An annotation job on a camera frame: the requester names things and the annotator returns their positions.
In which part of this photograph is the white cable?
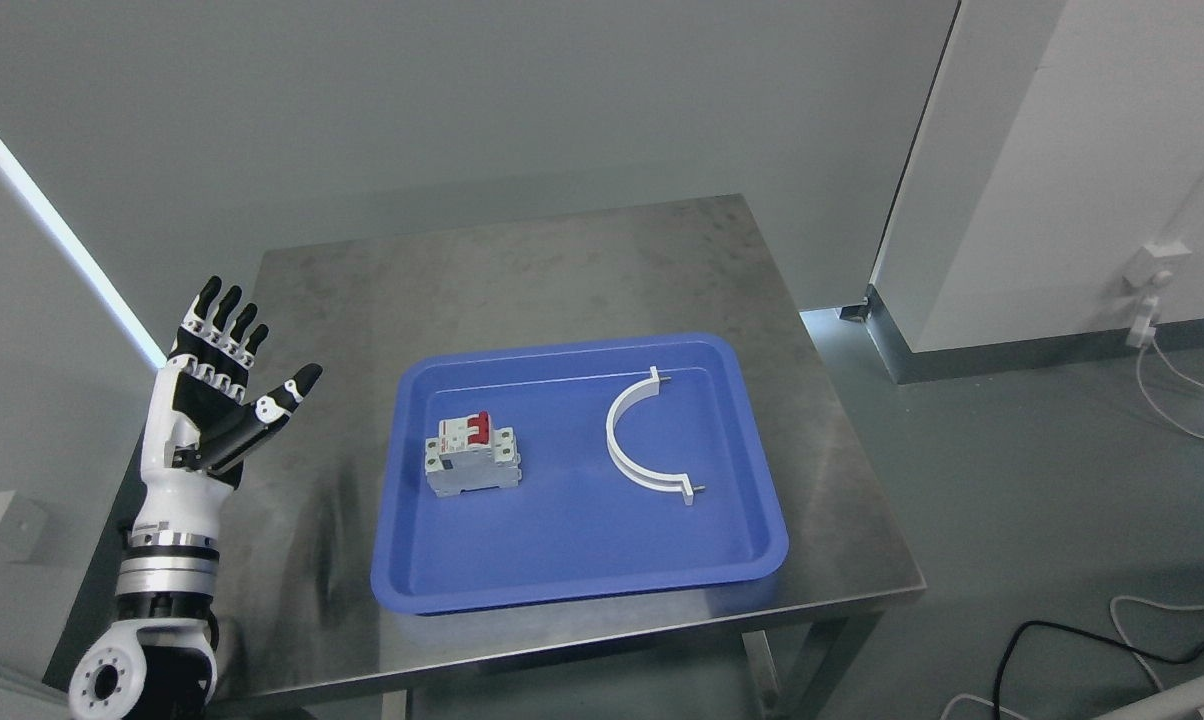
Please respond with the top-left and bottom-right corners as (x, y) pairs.
(1134, 330), (1204, 501)

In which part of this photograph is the stainless steel table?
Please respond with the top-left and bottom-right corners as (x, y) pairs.
(205, 195), (926, 719)

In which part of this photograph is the white circuit breaker red switch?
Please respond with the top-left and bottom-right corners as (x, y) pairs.
(423, 411), (523, 498)

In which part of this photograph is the blue plastic tray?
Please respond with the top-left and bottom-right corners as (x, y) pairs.
(368, 334), (789, 615)

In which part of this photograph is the black cable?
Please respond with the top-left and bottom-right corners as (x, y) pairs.
(992, 620), (1204, 720)

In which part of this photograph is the white wall socket plug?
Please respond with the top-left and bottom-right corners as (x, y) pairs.
(1123, 240), (1192, 348)

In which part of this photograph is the white curved pipe clamp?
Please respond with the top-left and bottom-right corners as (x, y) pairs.
(603, 365), (704, 509)

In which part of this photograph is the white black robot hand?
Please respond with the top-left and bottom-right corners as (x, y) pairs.
(140, 275), (323, 488)

